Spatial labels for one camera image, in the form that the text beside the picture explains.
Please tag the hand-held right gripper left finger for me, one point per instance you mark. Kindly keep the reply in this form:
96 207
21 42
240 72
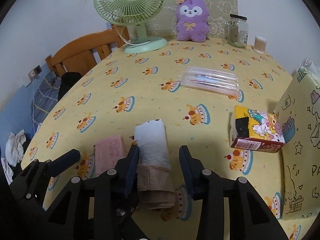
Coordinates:
131 172

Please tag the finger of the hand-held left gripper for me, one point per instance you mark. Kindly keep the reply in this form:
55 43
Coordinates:
65 158

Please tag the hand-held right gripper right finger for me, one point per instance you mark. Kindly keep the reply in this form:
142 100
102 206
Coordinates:
188 175

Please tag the beige cloth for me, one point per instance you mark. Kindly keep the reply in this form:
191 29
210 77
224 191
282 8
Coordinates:
155 187

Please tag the white cloth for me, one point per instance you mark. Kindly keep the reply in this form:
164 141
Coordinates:
152 145

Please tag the yellow cartoon tissue packet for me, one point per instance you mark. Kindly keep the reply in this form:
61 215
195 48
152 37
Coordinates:
260 127

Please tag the clear pack of pens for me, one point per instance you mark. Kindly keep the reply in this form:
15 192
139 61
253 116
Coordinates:
210 80

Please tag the yellow printed storage box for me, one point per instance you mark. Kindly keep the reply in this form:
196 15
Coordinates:
300 130

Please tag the pile of clothes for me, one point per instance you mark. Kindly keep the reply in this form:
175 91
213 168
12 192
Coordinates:
13 145

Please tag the plaid blue bedding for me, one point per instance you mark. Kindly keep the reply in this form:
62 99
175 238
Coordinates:
45 92

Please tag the black cloth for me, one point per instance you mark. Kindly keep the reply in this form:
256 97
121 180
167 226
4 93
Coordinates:
68 82

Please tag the yellow printed tablecloth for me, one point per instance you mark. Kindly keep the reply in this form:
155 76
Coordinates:
125 80

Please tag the cotton swab container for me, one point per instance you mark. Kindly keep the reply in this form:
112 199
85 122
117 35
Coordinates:
260 45

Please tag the glass jar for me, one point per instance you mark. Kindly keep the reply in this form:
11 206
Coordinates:
236 35

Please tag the purple plush toy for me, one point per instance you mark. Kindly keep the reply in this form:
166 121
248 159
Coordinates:
191 25

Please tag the white standing fan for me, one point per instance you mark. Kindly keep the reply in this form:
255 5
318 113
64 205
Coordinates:
308 63

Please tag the patterned cardboard board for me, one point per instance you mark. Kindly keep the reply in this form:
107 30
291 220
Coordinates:
225 2

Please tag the wall socket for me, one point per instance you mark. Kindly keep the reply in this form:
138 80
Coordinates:
35 72

